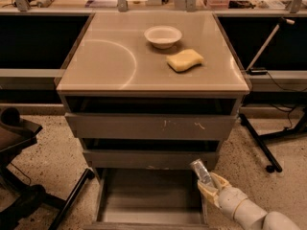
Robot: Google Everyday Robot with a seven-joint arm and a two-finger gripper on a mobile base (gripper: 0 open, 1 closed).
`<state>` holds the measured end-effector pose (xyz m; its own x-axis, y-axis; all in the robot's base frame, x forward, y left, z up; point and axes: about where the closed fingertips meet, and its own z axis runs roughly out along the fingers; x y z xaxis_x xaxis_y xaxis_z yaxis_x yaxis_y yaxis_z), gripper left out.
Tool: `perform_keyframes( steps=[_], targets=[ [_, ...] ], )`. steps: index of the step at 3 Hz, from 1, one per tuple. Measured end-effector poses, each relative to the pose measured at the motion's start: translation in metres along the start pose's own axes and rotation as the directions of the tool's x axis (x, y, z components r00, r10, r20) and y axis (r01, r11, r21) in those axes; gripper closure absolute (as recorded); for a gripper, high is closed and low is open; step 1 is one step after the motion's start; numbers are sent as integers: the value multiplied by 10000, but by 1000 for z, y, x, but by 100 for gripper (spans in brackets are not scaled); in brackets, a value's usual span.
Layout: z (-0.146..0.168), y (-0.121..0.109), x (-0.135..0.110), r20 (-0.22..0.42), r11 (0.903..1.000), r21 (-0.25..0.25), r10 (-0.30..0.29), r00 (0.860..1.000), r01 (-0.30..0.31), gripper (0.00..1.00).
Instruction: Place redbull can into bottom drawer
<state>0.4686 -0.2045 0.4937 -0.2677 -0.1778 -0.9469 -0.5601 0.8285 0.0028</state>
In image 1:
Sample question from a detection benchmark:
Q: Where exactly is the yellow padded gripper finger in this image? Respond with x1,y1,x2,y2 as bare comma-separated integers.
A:
198,181,220,208
210,172,230,191

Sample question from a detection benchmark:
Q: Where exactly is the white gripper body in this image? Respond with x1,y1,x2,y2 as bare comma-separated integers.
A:
218,187,248,219

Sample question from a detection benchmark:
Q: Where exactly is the silver redbull can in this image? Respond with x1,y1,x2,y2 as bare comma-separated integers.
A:
190,159,214,187

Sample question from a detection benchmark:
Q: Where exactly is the yellow sponge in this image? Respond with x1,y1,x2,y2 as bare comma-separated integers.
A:
166,49,204,73

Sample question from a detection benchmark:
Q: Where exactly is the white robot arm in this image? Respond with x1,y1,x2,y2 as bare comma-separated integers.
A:
198,172,301,230

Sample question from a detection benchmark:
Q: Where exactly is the grey open bottom drawer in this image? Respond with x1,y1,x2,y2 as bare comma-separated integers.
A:
83,169,209,230

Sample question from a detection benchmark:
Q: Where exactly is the grey top drawer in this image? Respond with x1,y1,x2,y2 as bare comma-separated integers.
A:
65,113,236,140

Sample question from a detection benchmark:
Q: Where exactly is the grey middle drawer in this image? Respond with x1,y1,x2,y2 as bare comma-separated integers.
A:
83,149,219,170

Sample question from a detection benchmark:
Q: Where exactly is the grey drawer cabinet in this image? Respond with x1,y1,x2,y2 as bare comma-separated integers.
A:
54,11,252,177

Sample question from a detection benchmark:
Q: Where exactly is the black stand right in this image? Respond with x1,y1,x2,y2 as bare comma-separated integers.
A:
239,107,307,173

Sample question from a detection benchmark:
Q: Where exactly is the white rod with black base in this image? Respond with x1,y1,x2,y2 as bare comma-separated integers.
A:
246,17,295,75

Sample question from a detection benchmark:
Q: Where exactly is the white bowl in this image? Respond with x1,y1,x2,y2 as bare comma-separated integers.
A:
144,26,182,49

